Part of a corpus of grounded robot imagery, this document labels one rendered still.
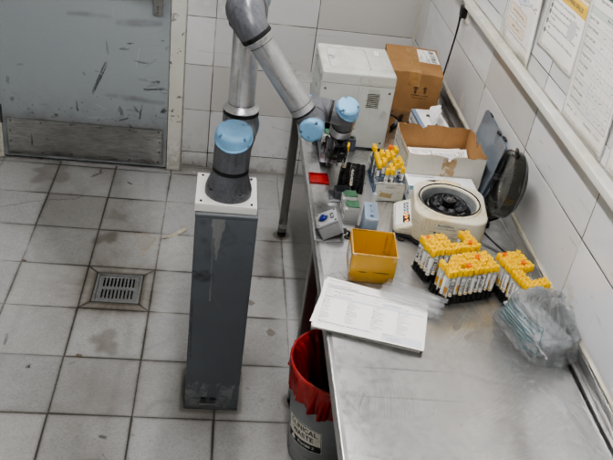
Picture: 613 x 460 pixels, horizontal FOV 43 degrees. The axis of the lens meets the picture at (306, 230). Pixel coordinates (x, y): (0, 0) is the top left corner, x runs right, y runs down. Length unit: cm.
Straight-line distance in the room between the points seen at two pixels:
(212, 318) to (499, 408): 113
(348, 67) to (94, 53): 172
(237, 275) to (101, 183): 184
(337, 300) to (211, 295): 64
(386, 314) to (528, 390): 42
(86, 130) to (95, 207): 50
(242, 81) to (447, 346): 102
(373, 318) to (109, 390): 131
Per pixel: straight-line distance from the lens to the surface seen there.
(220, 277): 263
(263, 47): 230
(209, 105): 435
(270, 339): 336
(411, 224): 249
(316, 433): 270
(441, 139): 298
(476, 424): 196
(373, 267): 225
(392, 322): 214
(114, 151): 446
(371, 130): 297
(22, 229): 399
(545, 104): 248
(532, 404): 206
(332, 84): 288
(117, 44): 420
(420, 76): 332
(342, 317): 212
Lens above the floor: 222
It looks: 33 degrees down
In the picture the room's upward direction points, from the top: 9 degrees clockwise
